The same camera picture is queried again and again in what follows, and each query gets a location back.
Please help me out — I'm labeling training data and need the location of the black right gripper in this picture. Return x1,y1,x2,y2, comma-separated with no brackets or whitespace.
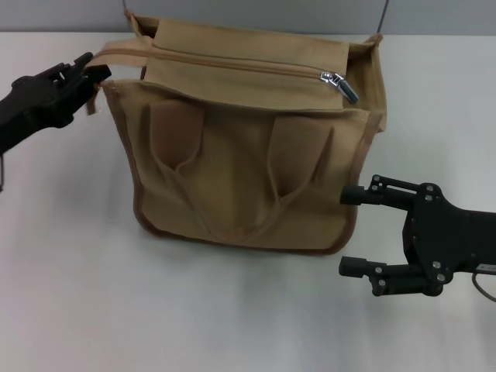
337,174,496,298

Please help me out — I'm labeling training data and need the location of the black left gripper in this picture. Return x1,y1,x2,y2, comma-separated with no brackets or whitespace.
0,52,114,155

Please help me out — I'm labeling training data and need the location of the khaki canvas food bag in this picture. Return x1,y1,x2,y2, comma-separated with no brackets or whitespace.
87,9,390,257

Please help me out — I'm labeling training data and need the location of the silver metal zipper pull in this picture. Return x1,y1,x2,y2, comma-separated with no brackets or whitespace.
319,70,360,105

